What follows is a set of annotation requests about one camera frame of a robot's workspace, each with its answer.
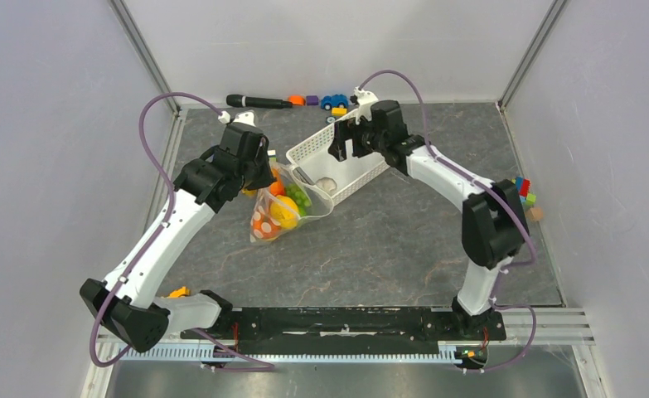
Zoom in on white perforated plastic basket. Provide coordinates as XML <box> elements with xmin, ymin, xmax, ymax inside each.
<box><xmin>285</xmin><ymin>119</ymin><xmax>390</xmax><ymax>206</ymax></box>

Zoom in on blue toy car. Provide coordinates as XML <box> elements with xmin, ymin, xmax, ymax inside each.
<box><xmin>320</xmin><ymin>94</ymin><xmax>348</xmax><ymax>110</ymax></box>

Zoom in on colourful building block stack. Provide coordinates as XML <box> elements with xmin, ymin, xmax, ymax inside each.
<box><xmin>511</xmin><ymin>176</ymin><xmax>536</xmax><ymax>207</ymax></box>

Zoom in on wooden cube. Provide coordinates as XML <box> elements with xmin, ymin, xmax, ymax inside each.
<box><xmin>525</xmin><ymin>206</ymin><xmax>545</xmax><ymax>222</ymax></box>

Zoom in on clear dotted zip bag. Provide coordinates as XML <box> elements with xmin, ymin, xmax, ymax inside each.
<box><xmin>249</xmin><ymin>162</ymin><xmax>334</xmax><ymax>245</ymax></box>

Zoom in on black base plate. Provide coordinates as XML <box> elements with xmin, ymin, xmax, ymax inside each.
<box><xmin>206</xmin><ymin>307</ymin><xmax>507</xmax><ymax>354</ymax></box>

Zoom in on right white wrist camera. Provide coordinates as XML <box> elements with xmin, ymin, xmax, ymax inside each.
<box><xmin>352</xmin><ymin>86</ymin><xmax>379</xmax><ymax>125</ymax></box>

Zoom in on orange yellow building block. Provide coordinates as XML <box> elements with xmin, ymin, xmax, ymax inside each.
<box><xmin>167</xmin><ymin>286</ymin><xmax>191</xmax><ymax>299</ymax></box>

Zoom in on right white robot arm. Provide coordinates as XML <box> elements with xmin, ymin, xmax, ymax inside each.
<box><xmin>327</xmin><ymin>100</ymin><xmax>532</xmax><ymax>338</ymax></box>

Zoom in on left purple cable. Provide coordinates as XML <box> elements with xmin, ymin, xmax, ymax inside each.
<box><xmin>89</xmin><ymin>92</ymin><xmax>277</xmax><ymax>373</ymax></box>

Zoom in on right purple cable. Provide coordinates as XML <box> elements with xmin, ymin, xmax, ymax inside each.
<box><xmin>356</xmin><ymin>70</ymin><xmax>540</xmax><ymax>375</ymax></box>

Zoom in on orange toy block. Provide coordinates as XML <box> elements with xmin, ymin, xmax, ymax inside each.
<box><xmin>288</xmin><ymin>95</ymin><xmax>307</xmax><ymax>106</ymax></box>

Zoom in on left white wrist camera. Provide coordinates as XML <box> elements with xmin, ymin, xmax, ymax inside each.
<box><xmin>217</xmin><ymin>110</ymin><xmax>256</xmax><ymax>127</ymax></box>

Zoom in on black microphone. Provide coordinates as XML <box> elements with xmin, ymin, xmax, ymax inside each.
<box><xmin>225</xmin><ymin>94</ymin><xmax>293</xmax><ymax>109</ymax></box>

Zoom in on green toy grapes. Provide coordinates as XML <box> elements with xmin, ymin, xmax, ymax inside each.
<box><xmin>285</xmin><ymin>183</ymin><xmax>312</xmax><ymax>216</ymax></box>

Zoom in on white cable duct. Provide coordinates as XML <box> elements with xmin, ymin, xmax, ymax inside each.
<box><xmin>122</xmin><ymin>340</ymin><xmax>478</xmax><ymax>365</ymax></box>

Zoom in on orange toy pumpkin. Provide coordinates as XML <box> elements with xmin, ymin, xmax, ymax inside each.
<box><xmin>250</xmin><ymin>211</ymin><xmax>281</xmax><ymax>240</ymax></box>

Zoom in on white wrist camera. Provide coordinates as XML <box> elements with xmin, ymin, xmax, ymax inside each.
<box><xmin>352</xmin><ymin>86</ymin><xmax>379</xmax><ymax>125</ymax></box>
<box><xmin>217</xmin><ymin>110</ymin><xmax>256</xmax><ymax>127</ymax></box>

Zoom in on purple toy block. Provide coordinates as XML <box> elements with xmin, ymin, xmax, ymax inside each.
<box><xmin>305</xmin><ymin>95</ymin><xmax>319</xmax><ymax>106</ymax></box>

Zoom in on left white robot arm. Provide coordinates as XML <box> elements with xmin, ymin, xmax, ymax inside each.
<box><xmin>80</xmin><ymin>121</ymin><xmax>274</xmax><ymax>352</ymax></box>

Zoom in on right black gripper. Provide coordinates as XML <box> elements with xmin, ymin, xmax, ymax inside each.
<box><xmin>328</xmin><ymin>115</ymin><xmax>386</xmax><ymax>163</ymax></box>

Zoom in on purple cable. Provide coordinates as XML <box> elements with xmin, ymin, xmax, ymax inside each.
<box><xmin>356</xmin><ymin>70</ymin><xmax>540</xmax><ymax>375</ymax></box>
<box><xmin>89</xmin><ymin>92</ymin><xmax>277</xmax><ymax>373</ymax></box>

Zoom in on white toy garlic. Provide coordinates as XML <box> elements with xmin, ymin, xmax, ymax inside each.
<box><xmin>316</xmin><ymin>177</ymin><xmax>337</xmax><ymax>196</ymax></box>

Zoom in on yellow toy lemon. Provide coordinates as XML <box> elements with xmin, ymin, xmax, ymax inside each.
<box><xmin>269</xmin><ymin>196</ymin><xmax>300</xmax><ymax>230</ymax></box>

